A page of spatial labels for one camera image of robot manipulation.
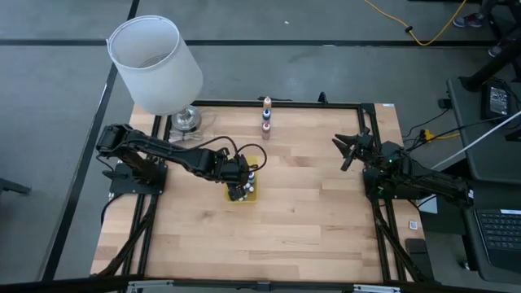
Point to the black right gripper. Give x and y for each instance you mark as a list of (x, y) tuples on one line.
[(368, 148)]

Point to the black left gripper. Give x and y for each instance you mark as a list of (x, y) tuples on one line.
[(236, 169)]

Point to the yellow translucent plastic bin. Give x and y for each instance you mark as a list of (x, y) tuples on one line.
[(253, 198)]

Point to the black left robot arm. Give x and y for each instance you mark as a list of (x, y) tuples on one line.
[(171, 152)]

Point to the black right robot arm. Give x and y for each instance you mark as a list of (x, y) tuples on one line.
[(431, 183)]

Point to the orange food coloring bottle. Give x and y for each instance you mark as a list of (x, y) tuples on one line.
[(265, 129)]

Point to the blue food coloring bottle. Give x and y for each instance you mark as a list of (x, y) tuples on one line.
[(267, 115)]

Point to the yellow food coloring bottle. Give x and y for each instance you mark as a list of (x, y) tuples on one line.
[(267, 102)]

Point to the black clamp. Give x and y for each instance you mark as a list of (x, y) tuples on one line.
[(323, 98)]

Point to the white paper sheet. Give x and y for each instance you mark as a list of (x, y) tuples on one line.
[(427, 205)]

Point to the small white tag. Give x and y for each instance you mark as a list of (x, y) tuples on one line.
[(413, 225)]

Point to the black phone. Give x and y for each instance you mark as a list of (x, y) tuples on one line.
[(416, 250)]

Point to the white pole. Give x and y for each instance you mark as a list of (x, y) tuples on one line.
[(476, 140)]

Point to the dark grey desk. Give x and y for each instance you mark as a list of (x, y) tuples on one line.
[(484, 154)]

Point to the white-shade silver table lamp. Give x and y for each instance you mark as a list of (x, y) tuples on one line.
[(154, 65)]

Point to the black power adapter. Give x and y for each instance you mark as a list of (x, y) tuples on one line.
[(497, 99)]

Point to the black desk foot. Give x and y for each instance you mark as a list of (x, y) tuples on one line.
[(488, 69)]

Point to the black laptop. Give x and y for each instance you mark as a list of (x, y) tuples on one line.
[(500, 236)]

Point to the person's shoe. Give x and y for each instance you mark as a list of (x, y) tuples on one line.
[(497, 49), (468, 19)]

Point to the black chair base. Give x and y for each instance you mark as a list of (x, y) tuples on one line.
[(12, 186)]

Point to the black aluminium table frame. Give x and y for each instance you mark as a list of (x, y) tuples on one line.
[(285, 103)]

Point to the silver aluminium bracket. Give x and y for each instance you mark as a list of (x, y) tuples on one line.
[(376, 289), (150, 286)]

